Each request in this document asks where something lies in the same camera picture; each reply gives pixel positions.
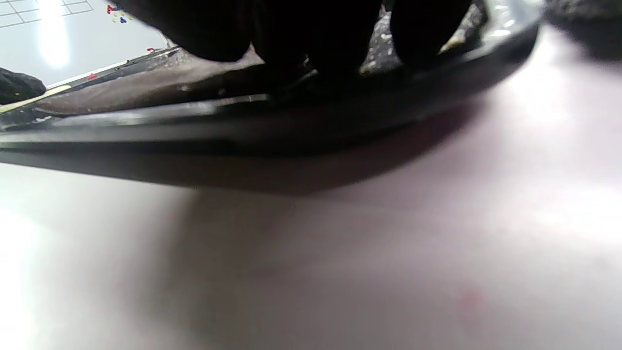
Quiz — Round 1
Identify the person's left hand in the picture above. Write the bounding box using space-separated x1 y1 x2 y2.
0 67 47 105

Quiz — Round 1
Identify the person's right hand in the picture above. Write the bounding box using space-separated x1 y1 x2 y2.
109 0 622 71

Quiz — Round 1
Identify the brown leather bag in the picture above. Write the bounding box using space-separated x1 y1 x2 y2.
32 46 311 116

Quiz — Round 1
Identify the white board with magnets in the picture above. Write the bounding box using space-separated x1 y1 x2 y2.
0 0 173 87

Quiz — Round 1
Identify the black plastic tray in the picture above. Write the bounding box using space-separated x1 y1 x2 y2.
0 0 544 195

